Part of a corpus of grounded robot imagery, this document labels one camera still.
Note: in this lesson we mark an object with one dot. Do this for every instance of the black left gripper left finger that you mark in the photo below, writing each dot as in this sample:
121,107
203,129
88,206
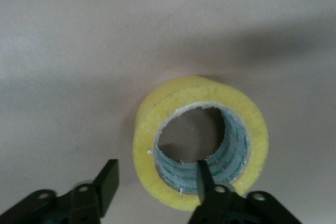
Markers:
86,200

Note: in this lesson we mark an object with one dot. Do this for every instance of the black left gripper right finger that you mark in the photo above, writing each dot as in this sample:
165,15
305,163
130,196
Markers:
223,208

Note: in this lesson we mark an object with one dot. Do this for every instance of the yellow packing tape roll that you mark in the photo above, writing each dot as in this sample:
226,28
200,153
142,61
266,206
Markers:
147,155

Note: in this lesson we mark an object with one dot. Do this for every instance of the brown table cover sheet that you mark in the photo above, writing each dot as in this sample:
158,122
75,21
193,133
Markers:
78,64

